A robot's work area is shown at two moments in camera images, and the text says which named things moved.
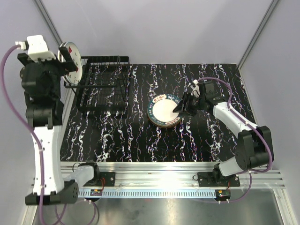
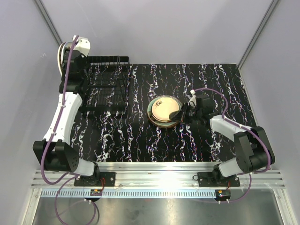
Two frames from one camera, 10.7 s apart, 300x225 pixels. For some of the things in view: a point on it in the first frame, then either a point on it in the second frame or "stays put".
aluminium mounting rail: [149, 175] stays put
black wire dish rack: [102, 90] stays put
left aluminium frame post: [39, 4] stays put
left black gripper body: [54, 68] to [84, 75]
